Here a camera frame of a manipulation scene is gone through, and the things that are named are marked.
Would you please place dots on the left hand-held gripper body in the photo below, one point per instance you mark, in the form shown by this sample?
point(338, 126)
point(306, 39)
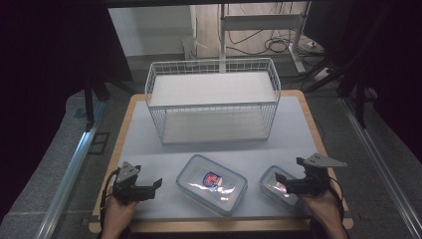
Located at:
point(127, 189)

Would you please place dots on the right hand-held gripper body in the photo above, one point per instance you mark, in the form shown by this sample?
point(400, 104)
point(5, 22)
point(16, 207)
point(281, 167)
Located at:
point(313, 184)

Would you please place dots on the small clear food container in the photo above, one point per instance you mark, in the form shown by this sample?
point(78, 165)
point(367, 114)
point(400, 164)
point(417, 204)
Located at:
point(269, 181)

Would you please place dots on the large clear food container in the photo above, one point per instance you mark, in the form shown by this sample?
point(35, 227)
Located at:
point(195, 172)

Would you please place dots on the person's left hand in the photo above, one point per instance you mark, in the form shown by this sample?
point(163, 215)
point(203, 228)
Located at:
point(117, 214)

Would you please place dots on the person's right hand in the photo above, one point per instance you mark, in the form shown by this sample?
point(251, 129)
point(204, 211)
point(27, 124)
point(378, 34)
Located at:
point(323, 210)

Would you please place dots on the pale grey table mat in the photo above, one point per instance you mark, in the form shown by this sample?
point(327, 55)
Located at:
point(239, 156)

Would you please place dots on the black stand legs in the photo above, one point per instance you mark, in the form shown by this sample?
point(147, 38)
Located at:
point(360, 103)
point(89, 103)

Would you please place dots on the white power strip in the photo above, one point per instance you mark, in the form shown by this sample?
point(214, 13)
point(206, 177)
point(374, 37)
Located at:
point(321, 74)

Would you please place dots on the dark curtain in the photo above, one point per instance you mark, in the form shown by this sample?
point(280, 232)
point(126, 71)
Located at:
point(40, 83)
point(394, 66)

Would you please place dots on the clear plastic bag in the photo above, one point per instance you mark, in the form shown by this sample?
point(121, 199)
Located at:
point(192, 46)

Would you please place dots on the white panel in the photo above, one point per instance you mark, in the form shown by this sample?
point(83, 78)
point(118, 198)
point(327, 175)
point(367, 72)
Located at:
point(149, 30)

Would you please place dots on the aluminium rail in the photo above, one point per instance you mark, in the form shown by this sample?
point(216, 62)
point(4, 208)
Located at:
point(69, 179)
point(381, 166)

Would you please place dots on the white metal stand frame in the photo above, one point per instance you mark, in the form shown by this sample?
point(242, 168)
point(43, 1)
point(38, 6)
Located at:
point(262, 22)

